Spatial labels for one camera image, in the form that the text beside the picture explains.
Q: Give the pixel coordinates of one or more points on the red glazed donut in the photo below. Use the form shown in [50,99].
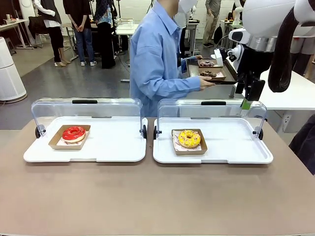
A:
[71,135]

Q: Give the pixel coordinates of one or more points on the large white table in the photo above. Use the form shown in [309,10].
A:
[295,98]

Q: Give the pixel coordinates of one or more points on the bystander in patterned top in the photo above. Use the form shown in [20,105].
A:
[105,37]

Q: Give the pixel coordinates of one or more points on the bystander in black vest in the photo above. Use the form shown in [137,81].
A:
[50,14]

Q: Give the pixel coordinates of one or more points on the white display tray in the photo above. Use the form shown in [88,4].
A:
[110,147]
[221,142]

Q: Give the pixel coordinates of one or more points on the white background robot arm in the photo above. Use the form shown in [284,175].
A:
[236,22]

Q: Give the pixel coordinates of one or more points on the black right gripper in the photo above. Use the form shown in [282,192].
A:
[256,89]

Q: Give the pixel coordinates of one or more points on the person's left hand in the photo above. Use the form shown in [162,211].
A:
[199,57]

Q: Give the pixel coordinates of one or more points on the white background table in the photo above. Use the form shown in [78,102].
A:
[125,29]
[12,23]

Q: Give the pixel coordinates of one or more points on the black serving tray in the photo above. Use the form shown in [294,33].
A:
[192,68]

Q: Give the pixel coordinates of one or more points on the chocolate glazed donut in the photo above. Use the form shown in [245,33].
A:
[208,73]

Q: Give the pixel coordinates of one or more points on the chocolate donut with colourful sprinkles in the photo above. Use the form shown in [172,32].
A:
[206,64]

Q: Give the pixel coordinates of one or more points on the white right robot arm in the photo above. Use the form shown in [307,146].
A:
[265,14]

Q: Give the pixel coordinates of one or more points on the dark fabric bundle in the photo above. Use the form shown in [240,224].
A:
[305,150]

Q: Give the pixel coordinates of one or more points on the person's right forearm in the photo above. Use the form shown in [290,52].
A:
[179,87]

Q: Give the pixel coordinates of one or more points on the bystander in blue jeans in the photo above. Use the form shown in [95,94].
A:
[78,9]

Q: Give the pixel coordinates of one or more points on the person's left forearm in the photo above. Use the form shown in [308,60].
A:
[188,64]

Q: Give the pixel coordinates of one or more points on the person's right hand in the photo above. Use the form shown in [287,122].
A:
[205,83]

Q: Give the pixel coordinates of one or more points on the red donut in cardboard tray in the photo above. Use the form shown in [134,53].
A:
[66,147]

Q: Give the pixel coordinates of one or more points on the black backpack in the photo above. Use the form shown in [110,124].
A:
[218,35]

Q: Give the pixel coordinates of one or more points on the bystander in beige trousers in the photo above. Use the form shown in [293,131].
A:
[211,22]

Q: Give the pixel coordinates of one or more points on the person in blue shirt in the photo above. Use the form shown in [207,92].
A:
[152,61]

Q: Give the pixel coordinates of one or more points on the yellow donut in cardboard tray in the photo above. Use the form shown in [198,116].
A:
[189,152]

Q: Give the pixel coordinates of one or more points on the black lid hinge knob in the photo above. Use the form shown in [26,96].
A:
[37,132]
[155,134]
[145,131]
[261,134]

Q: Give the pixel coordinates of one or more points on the yellow sprinkled donut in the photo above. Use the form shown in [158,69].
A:
[183,141]

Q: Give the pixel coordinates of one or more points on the sprinkled chocolate donut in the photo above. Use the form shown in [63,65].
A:
[210,67]

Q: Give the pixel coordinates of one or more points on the tall white appliance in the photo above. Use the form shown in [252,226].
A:
[25,7]

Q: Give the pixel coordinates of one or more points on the clear hinged tray lid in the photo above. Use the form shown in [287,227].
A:
[98,108]
[209,109]

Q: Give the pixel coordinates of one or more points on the black office chair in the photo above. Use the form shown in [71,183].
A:
[37,27]

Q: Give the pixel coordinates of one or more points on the white air purifier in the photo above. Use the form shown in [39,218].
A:
[9,73]

